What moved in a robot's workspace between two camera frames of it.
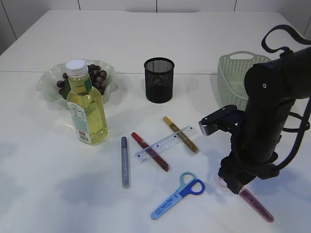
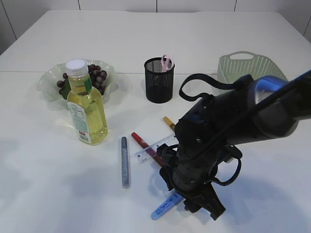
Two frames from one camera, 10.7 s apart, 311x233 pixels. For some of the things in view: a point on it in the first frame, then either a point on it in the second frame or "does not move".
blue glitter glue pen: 125,167 does not move
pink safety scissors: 248,195 -> 167,63
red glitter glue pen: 150,151 does not move
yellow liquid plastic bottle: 85,104 does not move
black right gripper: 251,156 -> 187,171
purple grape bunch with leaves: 98,78 does not move
